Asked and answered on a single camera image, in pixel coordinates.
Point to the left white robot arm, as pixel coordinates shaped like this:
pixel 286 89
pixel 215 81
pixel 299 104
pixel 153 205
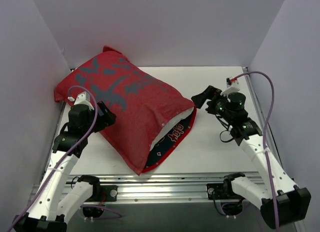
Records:
pixel 48 211

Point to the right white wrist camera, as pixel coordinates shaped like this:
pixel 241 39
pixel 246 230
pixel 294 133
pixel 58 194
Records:
pixel 232 86

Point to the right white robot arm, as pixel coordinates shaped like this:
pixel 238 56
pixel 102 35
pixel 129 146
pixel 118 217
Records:
pixel 281 201

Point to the white pillow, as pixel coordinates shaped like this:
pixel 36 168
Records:
pixel 169 125

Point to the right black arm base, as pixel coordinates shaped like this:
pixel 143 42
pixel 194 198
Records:
pixel 216 191

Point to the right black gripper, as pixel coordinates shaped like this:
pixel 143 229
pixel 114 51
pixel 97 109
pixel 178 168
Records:
pixel 212 101

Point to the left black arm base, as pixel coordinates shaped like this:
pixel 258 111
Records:
pixel 103 193

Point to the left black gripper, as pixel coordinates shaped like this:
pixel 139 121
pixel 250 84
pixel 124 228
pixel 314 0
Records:
pixel 105 116

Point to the aluminium mounting rail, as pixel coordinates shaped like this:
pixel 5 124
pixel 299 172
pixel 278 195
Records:
pixel 162 189

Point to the red printed pillowcase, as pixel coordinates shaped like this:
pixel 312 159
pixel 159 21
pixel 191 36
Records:
pixel 141 103

